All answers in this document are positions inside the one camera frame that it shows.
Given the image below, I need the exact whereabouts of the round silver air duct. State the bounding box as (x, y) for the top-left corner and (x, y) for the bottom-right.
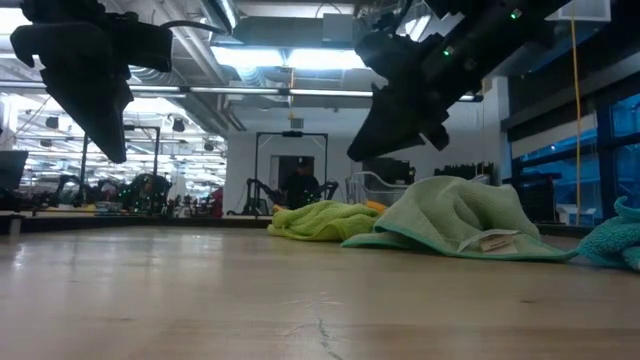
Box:
(207, 0), (241, 31)

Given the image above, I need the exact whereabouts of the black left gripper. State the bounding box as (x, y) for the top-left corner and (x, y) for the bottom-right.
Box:
(9, 0), (174, 165)

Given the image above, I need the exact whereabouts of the clear plastic bin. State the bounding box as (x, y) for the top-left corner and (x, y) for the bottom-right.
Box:
(344, 170), (492, 207)

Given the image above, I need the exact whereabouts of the dark monitor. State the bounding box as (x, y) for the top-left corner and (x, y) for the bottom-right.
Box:
(0, 149), (30, 191)

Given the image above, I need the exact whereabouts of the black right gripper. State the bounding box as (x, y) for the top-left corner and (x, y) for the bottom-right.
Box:
(346, 28), (490, 163)

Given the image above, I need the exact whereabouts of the white ceiling vent box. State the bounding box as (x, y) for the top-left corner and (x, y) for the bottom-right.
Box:
(547, 0), (612, 22)

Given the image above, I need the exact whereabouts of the black rack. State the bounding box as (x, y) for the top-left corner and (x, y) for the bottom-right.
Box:
(433, 162), (497, 189)

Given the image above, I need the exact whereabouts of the long ceiling light bar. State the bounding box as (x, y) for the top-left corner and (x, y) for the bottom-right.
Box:
(0, 79), (485, 104)

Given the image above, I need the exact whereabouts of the lime green microfiber towel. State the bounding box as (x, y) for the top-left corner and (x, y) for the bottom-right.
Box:
(266, 199), (382, 243)

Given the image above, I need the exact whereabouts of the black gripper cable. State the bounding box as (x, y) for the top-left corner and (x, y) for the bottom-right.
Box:
(158, 18), (229, 37)

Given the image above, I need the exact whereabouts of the orange microfiber towel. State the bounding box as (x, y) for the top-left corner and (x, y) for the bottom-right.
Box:
(271, 199), (389, 216)

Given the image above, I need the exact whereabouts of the yellow hanging cable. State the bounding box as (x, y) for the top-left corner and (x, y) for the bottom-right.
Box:
(571, 14), (585, 227)

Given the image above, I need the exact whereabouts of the teal microfiber towel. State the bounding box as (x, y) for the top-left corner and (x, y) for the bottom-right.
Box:
(575, 195), (640, 274)

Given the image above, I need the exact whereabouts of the black cabinet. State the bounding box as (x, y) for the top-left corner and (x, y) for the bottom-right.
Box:
(502, 173), (564, 226)

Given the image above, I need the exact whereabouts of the pale green towel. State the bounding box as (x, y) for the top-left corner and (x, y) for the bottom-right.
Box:
(341, 175), (580, 264)

